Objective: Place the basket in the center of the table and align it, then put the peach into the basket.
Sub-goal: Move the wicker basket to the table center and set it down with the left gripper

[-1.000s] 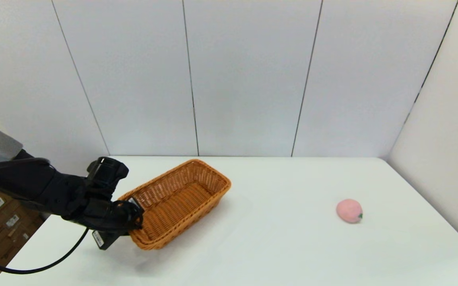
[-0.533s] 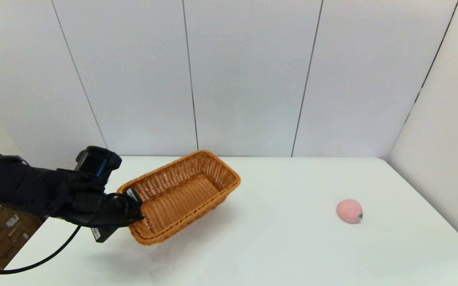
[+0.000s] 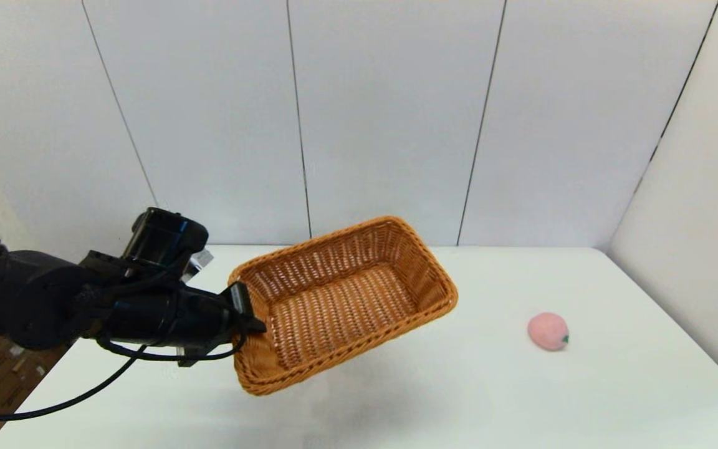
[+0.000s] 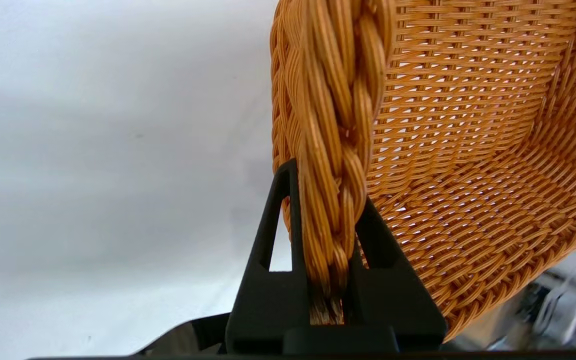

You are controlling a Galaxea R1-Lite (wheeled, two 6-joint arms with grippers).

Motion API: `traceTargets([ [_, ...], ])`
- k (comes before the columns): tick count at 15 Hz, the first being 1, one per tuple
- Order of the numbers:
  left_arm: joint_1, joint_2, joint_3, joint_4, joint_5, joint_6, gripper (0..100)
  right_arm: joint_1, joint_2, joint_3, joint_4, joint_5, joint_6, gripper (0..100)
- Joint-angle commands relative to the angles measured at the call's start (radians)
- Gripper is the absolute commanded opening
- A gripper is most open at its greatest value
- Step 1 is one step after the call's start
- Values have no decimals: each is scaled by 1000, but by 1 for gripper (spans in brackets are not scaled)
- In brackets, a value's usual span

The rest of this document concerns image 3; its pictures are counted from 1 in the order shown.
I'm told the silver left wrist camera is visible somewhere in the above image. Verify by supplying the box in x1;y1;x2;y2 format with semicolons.
179;248;214;282

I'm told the orange wicker basket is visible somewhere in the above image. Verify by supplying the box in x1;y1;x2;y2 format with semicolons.
227;215;459;397

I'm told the pink plush peach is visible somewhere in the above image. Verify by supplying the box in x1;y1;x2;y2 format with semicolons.
527;312;570;352

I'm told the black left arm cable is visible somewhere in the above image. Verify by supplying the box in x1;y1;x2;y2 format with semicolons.
0;331;247;422

